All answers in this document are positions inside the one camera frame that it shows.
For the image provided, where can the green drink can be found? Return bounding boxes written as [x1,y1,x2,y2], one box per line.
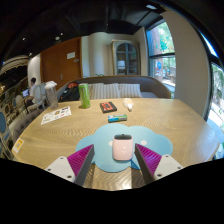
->
[78,82,92,110]

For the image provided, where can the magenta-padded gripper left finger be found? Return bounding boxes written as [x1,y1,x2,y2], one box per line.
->
[44,143,96,187]

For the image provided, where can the black backpack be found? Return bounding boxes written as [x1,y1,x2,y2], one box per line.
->
[59,82,81,102]

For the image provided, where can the pink computer mouse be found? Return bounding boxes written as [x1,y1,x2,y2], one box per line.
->
[112,133,134,162]

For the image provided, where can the blue cloud-shaped mouse pad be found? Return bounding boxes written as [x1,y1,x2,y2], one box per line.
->
[75,122,174,173]

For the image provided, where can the cream plastic packet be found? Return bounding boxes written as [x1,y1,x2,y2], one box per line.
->
[122,97,135,112]

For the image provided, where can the blue round-backed chairs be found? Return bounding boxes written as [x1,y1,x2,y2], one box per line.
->
[0,98,22,158]

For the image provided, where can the arched glass cabinet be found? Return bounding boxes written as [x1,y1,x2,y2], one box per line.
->
[111,39,141,77]

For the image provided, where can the white printed sticker sheet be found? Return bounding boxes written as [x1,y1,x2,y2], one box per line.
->
[40,105,73,126]

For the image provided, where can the small teal pack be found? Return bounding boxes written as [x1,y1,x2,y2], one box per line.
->
[107,113,128,123]

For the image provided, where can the striped cushion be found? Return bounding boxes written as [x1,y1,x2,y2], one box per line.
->
[88,82,122,100]
[118,83,144,99]

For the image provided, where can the grey tufted armchair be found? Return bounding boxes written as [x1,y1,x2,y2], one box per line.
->
[9,108,43,144]

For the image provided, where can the black and red box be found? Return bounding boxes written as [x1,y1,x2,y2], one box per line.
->
[99,101,118,114]

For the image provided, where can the brown wooden door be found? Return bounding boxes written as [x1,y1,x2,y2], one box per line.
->
[40,36,83,91]

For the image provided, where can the yellow square code sticker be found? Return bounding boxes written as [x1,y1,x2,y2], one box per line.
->
[12,137,25,154]

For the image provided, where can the white dining chair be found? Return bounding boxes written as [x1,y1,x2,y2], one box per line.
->
[28,84,46,111]

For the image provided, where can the person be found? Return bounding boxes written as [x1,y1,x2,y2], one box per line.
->
[28,77,38,101]

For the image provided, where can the brown curved sofa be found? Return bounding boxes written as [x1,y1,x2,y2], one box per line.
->
[56,75,172,101]

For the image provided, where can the black-framed window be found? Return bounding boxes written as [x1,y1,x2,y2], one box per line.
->
[146,20,177,99]

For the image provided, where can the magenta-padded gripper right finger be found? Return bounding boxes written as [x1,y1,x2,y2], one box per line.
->
[134,143,184,186]

